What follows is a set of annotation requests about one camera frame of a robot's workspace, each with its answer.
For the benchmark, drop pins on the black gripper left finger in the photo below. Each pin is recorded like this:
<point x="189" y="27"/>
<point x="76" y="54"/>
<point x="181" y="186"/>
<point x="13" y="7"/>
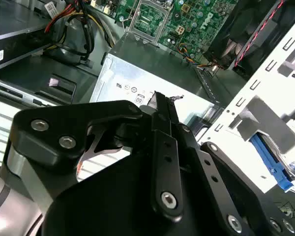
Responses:
<point x="51" y="127"/>

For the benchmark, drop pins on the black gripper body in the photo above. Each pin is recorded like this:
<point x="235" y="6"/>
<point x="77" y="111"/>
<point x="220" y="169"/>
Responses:
<point x="108" y="196"/>

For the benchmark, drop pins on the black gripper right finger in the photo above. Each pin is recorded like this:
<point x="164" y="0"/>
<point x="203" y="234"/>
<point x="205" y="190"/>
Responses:
<point x="236" y="186"/>

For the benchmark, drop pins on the hard disk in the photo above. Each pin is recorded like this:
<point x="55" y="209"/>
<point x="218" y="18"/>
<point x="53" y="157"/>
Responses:
<point x="265" y="157"/>

